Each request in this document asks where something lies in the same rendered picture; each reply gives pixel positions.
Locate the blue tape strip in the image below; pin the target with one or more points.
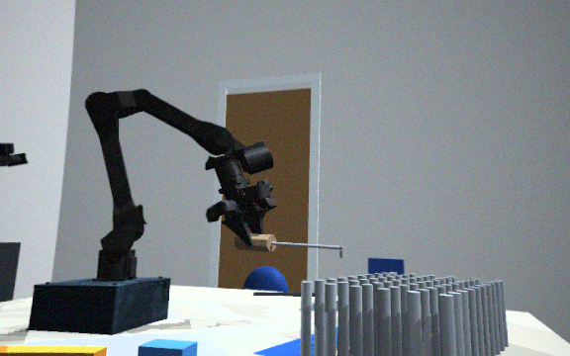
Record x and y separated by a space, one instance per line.
291 348

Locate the brown wooden tool handle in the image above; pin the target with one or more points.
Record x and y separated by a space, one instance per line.
267 242

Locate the orange rectangular bar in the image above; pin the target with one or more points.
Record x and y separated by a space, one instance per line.
53 351

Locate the blue cube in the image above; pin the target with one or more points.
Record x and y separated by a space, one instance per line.
163 347

